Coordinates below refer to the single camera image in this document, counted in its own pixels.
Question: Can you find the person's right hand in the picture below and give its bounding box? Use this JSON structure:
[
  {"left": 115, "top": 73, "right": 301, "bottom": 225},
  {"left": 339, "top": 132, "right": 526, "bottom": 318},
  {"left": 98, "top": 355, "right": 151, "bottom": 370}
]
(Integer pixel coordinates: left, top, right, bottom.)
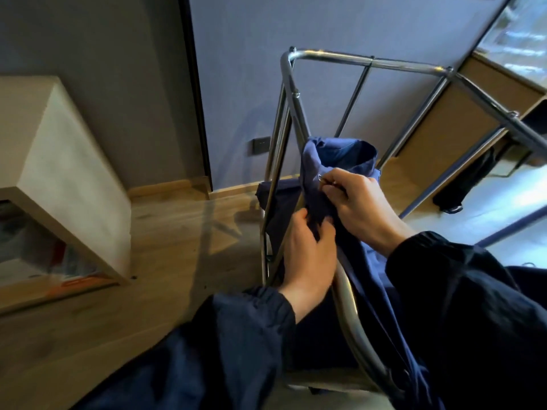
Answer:
[{"left": 318, "top": 167, "right": 418, "bottom": 258}]

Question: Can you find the person's left hand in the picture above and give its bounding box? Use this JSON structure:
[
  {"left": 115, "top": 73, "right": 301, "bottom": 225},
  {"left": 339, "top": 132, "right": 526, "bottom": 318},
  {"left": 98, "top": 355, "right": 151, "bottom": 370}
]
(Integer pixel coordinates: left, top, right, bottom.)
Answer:
[{"left": 277, "top": 207, "right": 338, "bottom": 325}]

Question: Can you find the navy blue fabric laundry bag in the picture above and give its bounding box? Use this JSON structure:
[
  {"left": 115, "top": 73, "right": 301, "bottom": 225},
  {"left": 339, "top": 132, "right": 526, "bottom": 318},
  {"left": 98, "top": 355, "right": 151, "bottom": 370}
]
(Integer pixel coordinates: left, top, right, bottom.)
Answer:
[{"left": 255, "top": 136, "right": 445, "bottom": 410}]

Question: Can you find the chrome metal cart frame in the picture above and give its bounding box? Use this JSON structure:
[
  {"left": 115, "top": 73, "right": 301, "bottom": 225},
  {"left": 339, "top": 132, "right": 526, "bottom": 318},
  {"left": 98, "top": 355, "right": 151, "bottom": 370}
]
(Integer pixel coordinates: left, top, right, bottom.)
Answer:
[{"left": 258, "top": 46, "right": 547, "bottom": 402}]

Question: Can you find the person's left forearm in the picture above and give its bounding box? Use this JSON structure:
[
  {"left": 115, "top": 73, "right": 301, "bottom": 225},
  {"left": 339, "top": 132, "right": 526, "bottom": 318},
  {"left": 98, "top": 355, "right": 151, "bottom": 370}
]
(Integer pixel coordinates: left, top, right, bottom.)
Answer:
[{"left": 70, "top": 286, "right": 297, "bottom": 410}]

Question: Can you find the person's right forearm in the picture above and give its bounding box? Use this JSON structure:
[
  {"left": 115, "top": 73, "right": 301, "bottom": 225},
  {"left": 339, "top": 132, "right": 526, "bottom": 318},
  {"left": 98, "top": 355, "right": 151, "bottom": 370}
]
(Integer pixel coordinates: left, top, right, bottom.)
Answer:
[{"left": 385, "top": 231, "right": 547, "bottom": 410}]

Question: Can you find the dark grey backpack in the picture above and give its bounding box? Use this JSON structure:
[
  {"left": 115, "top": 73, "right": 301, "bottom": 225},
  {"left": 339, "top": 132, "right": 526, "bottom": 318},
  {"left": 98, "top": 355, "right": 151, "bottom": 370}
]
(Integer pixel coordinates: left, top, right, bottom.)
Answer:
[{"left": 432, "top": 147, "right": 496, "bottom": 215}]

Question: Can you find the light wooden desk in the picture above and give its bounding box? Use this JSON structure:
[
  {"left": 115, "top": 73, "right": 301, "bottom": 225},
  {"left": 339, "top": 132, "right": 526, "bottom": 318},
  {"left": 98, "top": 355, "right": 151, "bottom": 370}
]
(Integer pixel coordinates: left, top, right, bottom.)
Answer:
[{"left": 395, "top": 0, "right": 547, "bottom": 192}]

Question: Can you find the small wooden side table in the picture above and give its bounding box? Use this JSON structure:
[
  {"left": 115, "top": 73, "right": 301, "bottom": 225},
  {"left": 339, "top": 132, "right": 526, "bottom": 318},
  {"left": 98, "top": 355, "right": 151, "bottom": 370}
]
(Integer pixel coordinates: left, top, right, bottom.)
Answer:
[{"left": 0, "top": 75, "right": 132, "bottom": 314}]

